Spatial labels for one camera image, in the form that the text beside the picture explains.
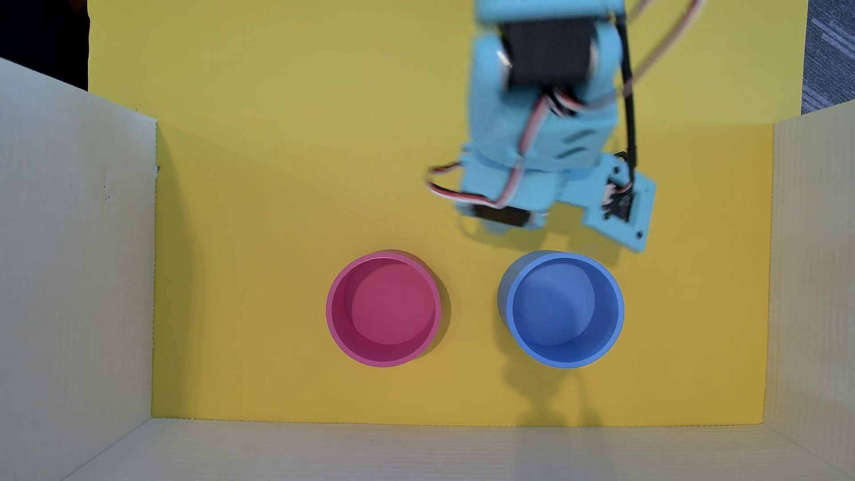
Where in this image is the white corrugated cardboard box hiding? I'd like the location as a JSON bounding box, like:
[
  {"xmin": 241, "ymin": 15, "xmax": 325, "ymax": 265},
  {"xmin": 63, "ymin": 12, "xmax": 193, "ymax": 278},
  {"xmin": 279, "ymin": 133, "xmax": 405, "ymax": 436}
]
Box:
[{"xmin": 0, "ymin": 57, "xmax": 855, "ymax": 481}]

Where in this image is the black camera cable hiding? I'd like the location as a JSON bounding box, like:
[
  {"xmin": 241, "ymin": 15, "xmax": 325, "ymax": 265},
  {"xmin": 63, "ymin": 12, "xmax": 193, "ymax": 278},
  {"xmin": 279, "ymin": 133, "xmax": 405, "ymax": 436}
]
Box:
[{"xmin": 613, "ymin": 12, "xmax": 639, "ymax": 176}]

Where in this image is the red white black servo cable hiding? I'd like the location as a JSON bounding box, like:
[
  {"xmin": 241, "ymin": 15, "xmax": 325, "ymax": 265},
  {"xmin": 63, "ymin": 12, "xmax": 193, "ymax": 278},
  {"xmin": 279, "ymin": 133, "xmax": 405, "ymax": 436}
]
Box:
[{"xmin": 425, "ymin": 0, "xmax": 707, "ymax": 208}]

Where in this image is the pink round cup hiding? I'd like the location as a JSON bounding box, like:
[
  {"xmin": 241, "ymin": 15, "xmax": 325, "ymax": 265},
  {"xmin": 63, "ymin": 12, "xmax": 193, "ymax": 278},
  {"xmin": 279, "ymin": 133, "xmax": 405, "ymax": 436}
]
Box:
[{"xmin": 326, "ymin": 250, "xmax": 443, "ymax": 368}]

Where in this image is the light blue camera mount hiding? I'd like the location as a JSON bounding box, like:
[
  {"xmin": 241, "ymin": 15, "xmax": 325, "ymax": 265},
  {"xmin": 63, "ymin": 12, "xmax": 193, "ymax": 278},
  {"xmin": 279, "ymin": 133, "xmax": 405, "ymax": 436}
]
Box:
[{"xmin": 560, "ymin": 152, "xmax": 657, "ymax": 254}]

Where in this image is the blue round cup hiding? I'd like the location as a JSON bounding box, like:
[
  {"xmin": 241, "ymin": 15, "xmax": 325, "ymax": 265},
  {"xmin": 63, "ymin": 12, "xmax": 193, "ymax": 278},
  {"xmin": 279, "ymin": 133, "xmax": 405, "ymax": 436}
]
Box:
[{"xmin": 497, "ymin": 250, "xmax": 626, "ymax": 370}]

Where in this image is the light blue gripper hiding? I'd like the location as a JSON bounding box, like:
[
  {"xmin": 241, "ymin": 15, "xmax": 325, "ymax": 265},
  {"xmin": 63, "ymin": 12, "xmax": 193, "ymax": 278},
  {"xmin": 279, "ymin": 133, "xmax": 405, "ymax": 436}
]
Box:
[{"xmin": 457, "ymin": 148, "xmax": 583, "ymax": 232}]

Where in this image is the yellow paper sheet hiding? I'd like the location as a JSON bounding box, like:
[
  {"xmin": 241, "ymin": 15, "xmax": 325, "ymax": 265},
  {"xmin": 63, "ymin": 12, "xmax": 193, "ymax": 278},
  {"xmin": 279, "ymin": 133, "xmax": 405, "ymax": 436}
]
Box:
[{"xmin": 87, "ymin": 0, "xmax": 809, "ymax": 427}]

